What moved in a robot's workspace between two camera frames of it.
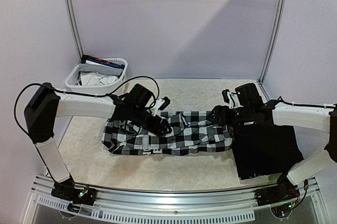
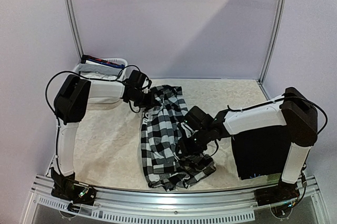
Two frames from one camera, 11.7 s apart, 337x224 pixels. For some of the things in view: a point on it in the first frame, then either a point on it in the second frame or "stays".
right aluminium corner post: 279,25 stays
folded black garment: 262,150 stays
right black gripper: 219,113 -> 188,144
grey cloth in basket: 87,67 stays
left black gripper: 159,131 -> 150,102
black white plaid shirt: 191,132 -> 166,166
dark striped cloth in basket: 95,59 stays
